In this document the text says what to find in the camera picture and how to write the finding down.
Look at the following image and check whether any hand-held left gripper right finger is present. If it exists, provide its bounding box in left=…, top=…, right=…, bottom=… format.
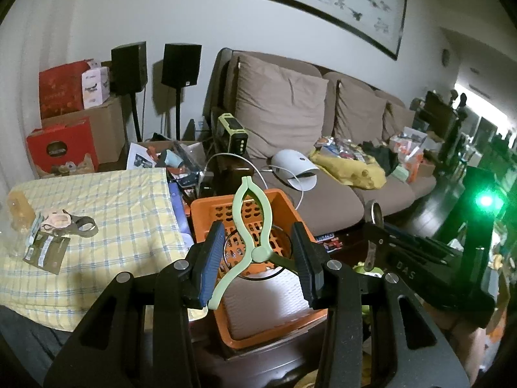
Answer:
left=291, top=221, right=471, bottom=388

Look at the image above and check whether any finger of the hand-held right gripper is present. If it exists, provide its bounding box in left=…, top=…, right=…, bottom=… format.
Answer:
left=364, top=222, right=462, bottom=260

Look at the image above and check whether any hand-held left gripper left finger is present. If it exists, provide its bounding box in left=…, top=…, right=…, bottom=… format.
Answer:
left=44, top=220, right=226, bottom=388

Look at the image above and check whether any green plastic clip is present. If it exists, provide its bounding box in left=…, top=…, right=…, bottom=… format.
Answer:
left=207, top=176, right=301, bottom=311

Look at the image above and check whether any orange plastic basket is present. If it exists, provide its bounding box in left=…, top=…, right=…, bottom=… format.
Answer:
left=190, top=189, right=330, bottom=350

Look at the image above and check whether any pink hair clip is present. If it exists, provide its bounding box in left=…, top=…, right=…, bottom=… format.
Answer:
left=40, top=209, right=75, bottom=233

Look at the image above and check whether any olive card packet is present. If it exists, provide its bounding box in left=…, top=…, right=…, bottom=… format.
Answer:
left=23, top=232, right=71, bottom=273

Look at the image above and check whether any brown candy box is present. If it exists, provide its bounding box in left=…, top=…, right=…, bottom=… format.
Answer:
left=315, top=232, right=344, bottom=251

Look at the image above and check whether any green lunch box with sticker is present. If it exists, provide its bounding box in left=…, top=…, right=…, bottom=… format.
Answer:
left=353, top=263, right=384, bottom=277

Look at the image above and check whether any brown sofa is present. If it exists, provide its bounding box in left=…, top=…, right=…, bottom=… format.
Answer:
left=202, top=48, right=439, bottom=237

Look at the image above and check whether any purple bag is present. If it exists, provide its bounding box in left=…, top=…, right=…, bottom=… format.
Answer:
left=167, top=182, right=195, bottom=251

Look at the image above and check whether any black cloth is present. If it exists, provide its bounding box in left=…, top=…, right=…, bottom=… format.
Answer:
left=361, top=141, right=400, bottom=176

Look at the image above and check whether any yellow cloth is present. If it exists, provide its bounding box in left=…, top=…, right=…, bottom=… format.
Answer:
left=309, top=147, right=386, bottom=190

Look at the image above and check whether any white orange paper bag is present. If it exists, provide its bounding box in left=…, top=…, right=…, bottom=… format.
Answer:
left=390, top=127, right=427, bottom=182

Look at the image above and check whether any white dome nail lamp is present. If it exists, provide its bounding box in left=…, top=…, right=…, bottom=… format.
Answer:
left=270, top=149, right=320, bottom=190

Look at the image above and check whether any brown wooden armrest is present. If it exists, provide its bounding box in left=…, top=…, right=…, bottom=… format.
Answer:
left=212, top=156, right=267, bottom=195

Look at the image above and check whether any yellow checked tablecloth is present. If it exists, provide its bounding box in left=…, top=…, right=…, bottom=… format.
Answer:
left=0, top=167, right=195, bottom=330

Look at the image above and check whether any teal hair dryer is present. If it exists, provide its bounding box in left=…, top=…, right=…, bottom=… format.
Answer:
left=159, top=149, right=186, bottom=168

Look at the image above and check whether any pile of snack packets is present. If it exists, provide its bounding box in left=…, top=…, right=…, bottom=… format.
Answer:
left=315, top=136, right=364, bottom=158

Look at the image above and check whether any small brown sofa cushion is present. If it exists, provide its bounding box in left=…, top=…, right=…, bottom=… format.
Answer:
left=382, top=103, right=417, bottom=142

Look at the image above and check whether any dark wooden cabinet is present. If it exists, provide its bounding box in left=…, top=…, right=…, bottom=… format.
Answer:
left=412, top=91, right=461, bottom=162

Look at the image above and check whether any printed paper leaflet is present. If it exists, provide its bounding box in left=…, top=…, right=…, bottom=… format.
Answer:
left=126, top=142, right=158, bottom=170

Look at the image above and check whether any green black power station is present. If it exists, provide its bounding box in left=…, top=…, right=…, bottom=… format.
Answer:
left=216, top=113, right=249, bottom=155

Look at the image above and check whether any medium brown sofa cushion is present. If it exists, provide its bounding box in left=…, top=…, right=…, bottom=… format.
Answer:
left=334, top=79, right=388, bottom=144

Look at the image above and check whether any large brown sofa cushion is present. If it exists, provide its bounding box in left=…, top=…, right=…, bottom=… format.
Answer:
left=234, top=54, right=329, bottom=158

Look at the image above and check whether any black speaker stand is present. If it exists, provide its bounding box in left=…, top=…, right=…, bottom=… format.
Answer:
left=129, top=91, right=143, bottom=142
left=174, top=86, right=182, bottom=141

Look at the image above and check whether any brown cardboard box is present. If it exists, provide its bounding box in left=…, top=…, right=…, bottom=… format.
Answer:
left=42, top=97, right=128, bottom=166

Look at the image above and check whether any red box with oval label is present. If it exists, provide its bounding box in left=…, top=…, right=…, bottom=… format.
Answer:
left=26, top=117, right=100, bottom=178

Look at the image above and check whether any clear plastic bag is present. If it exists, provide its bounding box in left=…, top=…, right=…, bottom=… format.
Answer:
left=0, top=194, right=41, bottom=259

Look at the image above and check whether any black speaker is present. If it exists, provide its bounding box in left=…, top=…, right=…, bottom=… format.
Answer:
left=162, top=43, right=203, bottom=87
left=111, top=41, right=148, bottom=94

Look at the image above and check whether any white pink small box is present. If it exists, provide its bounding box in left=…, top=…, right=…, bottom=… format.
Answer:
left=81, top=65, right=111, bottom=108

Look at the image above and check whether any red patterned gift box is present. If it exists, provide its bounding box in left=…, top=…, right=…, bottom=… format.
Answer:
left=39, top=60, right=91, bottom=120

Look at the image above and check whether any black wire ring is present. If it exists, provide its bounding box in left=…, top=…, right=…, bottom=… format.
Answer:
left=224, top=224, right=293, bottom=281

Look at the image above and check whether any white cable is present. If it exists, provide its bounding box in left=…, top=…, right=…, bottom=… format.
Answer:
left=204, top=153, right=305, bottom=211

